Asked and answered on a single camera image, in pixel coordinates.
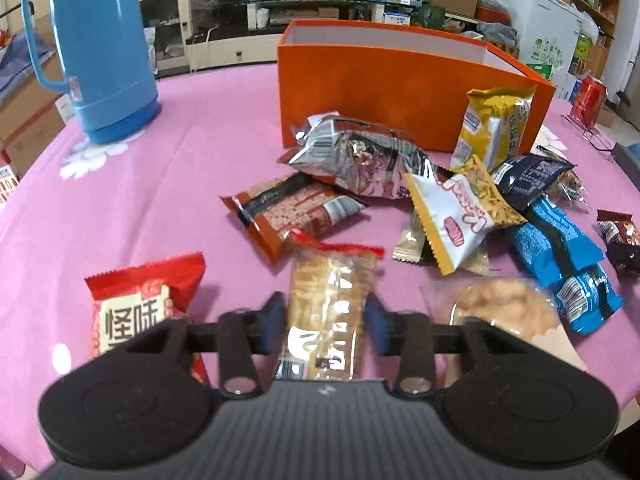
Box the small beige snack packet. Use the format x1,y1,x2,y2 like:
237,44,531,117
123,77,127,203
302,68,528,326
462,240,491,277
392,207,426,263

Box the red soda can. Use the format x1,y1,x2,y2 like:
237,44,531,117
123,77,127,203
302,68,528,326
570,76,608,123

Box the white chest freezer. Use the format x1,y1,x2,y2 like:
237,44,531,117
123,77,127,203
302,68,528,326
487,0,585,81

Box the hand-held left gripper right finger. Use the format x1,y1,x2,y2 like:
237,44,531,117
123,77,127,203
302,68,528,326
364,294,551,400

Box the clear green snack packet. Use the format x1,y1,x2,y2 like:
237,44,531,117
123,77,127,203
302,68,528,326
532,144,592,213

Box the red bean snack packet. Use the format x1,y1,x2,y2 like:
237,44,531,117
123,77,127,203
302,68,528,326
84,252,208,383

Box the blue thermos flask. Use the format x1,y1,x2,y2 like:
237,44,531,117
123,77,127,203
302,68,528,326
21,0,162,145

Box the glass television stand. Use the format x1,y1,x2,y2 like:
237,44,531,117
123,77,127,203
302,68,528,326
190,0,416,68

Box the clear cracker packet red ends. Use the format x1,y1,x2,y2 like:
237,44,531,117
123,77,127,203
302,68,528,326
274,230,386,381

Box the brown chocolate cookie packet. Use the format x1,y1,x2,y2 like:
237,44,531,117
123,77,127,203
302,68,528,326
596,209,640,276

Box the clear white biscuit packet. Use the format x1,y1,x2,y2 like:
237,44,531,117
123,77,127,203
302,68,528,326
430,277,588,373

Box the blue snack packet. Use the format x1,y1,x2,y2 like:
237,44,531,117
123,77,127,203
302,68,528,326
507,195,606,288
547,262,626,336

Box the silver snack packet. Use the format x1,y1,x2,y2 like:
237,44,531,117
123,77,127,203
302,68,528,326
277,112,451,201

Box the red brown snack packet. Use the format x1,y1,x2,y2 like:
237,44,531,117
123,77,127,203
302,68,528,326
220,172,368,266

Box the orange cardboard box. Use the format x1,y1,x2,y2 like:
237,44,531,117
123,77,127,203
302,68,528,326
276,19,557,153

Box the dark navy snack packet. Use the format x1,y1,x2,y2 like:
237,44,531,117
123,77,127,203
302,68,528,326
491,154,576,212

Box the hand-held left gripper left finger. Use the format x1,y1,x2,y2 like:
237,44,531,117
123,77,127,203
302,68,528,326
100,292,287,400

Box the eyeglasses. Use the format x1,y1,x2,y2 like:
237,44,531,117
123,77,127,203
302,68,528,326
560,112,616,153

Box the white yellow snack packet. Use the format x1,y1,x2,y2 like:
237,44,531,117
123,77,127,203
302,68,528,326
404,154,528,276

